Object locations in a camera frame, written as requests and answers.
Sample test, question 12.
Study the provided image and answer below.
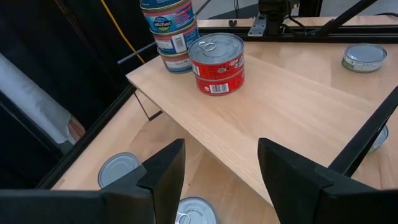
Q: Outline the white fabric roll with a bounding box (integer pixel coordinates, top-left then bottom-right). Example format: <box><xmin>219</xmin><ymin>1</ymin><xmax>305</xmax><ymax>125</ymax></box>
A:
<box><xmin>0</xmin><ymin>52</ymin><xmax>86</xmax><ymax>146</ymax></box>

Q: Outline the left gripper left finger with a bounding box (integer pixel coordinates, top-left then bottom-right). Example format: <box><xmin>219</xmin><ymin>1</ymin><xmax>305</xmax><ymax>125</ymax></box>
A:
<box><xmin>0</xmin><ymin>138</ymin><xmax>187</xmax><ymax>224</ymax></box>

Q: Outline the wooden shelf with black frame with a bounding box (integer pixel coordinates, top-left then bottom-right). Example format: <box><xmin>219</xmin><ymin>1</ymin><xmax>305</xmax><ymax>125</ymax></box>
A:
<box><xmin>117</xmin><ymin>30</ymin><xmax>398</xmax><ymax>206</ymax></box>

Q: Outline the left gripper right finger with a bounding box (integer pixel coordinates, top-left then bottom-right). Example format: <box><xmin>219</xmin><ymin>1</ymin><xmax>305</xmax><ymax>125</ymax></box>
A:
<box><xmin>257</xmin><ymin>138</ymin><xmax>398</xmax><ymax>224</ymax></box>

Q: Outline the teal tuna can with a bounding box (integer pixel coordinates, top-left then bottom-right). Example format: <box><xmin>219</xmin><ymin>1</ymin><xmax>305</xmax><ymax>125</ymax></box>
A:
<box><xmin>174</xmin><ymin>196</ymin><xmax>218</xmax><ymax>224</ymax></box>

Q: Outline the black aluminium table frame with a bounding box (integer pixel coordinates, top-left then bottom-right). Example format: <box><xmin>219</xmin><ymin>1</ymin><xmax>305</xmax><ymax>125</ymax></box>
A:
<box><xmin>37</xmin><ymin>0</ymin><xmax>398</xmax><ymax>190</ymax></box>

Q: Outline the yellow cable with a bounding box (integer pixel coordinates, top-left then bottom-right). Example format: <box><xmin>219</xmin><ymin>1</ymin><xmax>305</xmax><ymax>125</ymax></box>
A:
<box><xmin>99</xmin><ymin>0</ymin><xmax>146</xmax><ymax>65</ymax></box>

